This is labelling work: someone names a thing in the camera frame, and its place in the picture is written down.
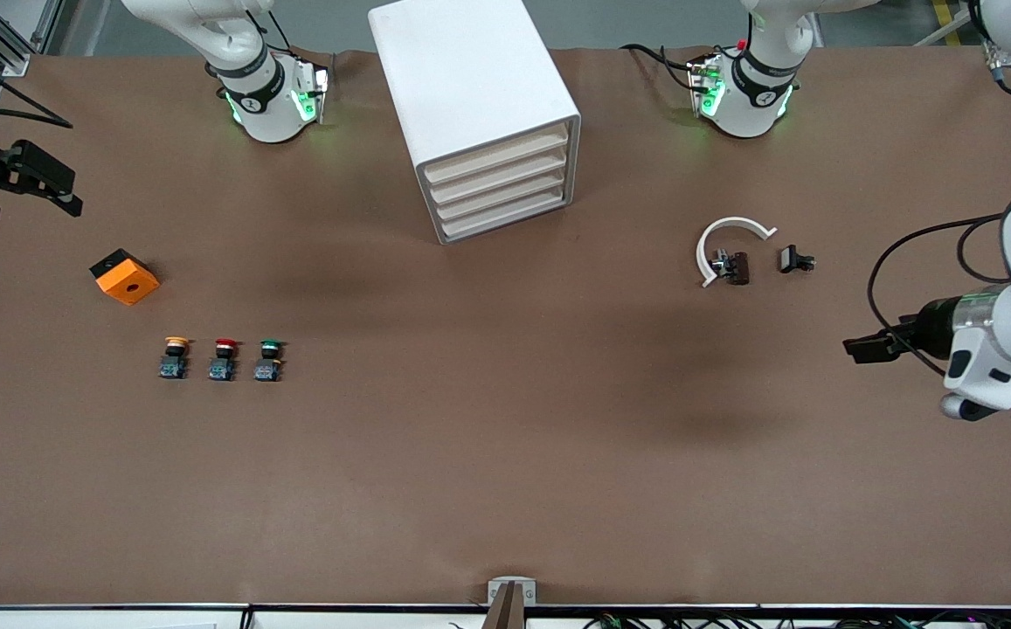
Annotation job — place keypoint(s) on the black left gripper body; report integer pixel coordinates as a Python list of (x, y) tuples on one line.
[(931, 327)]

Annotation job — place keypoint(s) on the green push button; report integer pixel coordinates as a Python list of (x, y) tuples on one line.
[(269, 360)]

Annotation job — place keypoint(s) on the white plastic drawer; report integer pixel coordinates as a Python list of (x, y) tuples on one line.
[(505, 196), (496, 155), (501, 176), (509, 216)]

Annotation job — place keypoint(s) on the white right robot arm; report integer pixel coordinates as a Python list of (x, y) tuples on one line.
[(252, 96)]

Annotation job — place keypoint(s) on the yellow push button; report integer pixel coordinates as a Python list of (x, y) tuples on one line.
[(175, 356)]

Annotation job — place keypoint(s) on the red push button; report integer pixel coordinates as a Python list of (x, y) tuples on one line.
[(224, 358)]

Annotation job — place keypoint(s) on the white drawer cabinet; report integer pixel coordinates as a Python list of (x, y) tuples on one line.
[(470, 79)]

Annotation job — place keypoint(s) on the orange and black box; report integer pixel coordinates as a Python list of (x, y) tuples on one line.
[(127, 279)]

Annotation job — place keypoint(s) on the dark brown cylinder part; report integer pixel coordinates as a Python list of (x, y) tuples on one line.
[(740, 268)]

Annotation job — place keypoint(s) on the chrome valve fitting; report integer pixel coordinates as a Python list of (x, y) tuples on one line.
[(720, 262)]

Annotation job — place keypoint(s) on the metal edge bracket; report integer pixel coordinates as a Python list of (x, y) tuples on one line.
[(511, 590)]

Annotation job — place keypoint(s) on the white table edge rail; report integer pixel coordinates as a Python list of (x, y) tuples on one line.
[(121, 618)]

